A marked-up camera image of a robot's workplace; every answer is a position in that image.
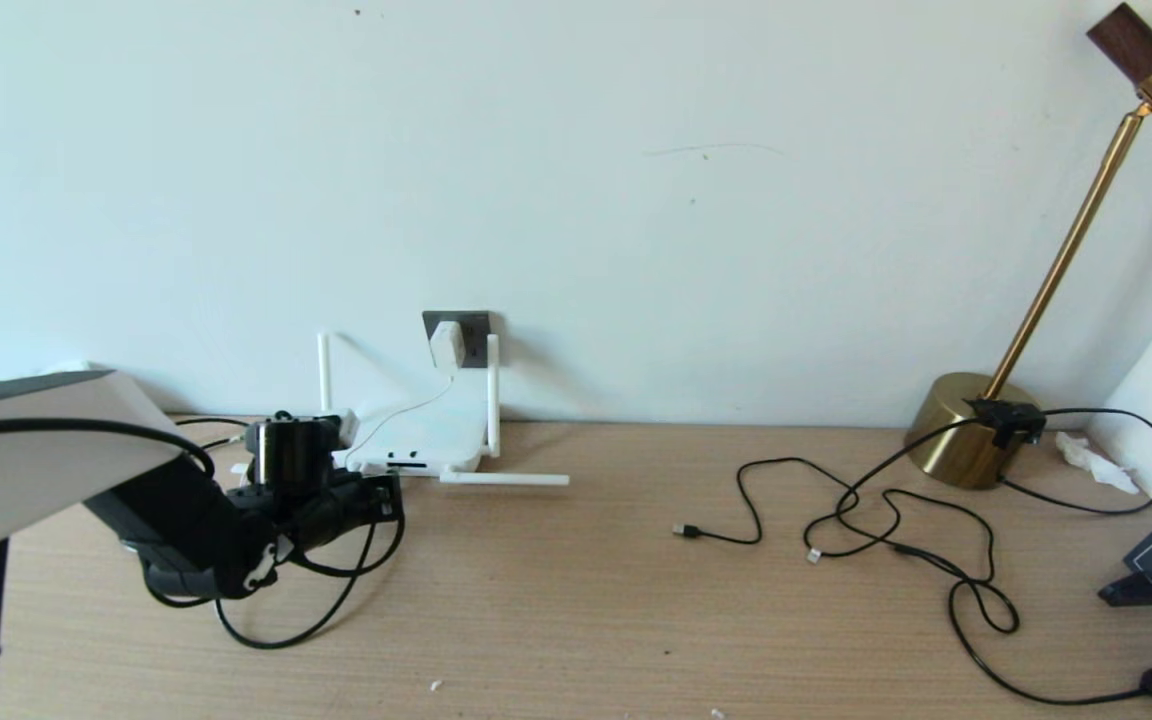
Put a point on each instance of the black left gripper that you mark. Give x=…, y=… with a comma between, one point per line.
x=321, y=515

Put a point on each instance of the white power adapter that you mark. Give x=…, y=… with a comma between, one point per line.
x=448, y=343

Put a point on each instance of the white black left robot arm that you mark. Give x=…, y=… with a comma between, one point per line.
x=26, y=470

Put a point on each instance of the white router with antennas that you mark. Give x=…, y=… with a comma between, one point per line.
x=436, y=435

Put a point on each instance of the gold desk lamp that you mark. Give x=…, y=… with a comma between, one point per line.
x=954, y=435

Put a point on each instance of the black clip on lamp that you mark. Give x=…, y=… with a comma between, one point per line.
x=1008, y=422

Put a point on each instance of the crumpled white tissue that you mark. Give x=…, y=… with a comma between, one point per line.
x=1094, y=460

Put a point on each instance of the black stand clip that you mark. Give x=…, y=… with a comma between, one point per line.
x=1126, y=593

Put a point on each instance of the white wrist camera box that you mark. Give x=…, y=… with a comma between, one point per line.
x=347, y=428

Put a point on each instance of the grey wall socket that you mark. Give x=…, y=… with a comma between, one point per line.
x=479, y=335

